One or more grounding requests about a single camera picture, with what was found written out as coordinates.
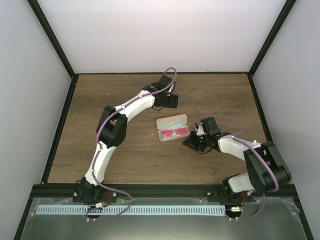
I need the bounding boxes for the light blue slotted cable duct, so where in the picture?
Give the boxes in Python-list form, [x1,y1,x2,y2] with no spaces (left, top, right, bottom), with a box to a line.
[35,204,226,216]

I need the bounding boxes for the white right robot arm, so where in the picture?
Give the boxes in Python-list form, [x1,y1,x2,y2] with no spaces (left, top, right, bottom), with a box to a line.
[183,117,292,202]

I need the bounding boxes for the black aluminium frame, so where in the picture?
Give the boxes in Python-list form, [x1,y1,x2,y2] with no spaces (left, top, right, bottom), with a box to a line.
[13,0,315,240]

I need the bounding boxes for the black front mounting rail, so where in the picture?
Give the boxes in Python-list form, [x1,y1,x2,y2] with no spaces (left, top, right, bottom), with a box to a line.
[32,183,296,203]

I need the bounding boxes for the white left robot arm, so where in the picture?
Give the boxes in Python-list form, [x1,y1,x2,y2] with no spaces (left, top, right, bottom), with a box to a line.
[80,75,179,202]

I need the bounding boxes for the thin red sunglasses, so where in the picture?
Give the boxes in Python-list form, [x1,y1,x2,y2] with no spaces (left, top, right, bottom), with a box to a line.
[160,127,189,140]

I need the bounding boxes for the light blue cloth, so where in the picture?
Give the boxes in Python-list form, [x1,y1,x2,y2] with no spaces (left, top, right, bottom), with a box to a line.
[163,123,184,130]

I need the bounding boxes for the pink glasses case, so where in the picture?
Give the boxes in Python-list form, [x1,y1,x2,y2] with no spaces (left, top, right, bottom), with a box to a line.
[156,114,190,142]

